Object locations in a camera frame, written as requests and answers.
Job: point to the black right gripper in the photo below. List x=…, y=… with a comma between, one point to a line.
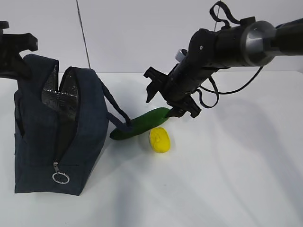
x=176, y=87

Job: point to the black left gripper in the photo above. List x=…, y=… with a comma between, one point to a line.
x=12, y=65

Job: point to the green cucumber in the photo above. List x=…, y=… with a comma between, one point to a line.
x=142, y=124

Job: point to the yellow lemon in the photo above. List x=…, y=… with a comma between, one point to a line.
x=159, y=140

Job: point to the navy blue fabric lunch bag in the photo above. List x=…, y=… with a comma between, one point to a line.
x=61, y=126

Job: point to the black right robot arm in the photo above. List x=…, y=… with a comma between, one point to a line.
x=251, y=44

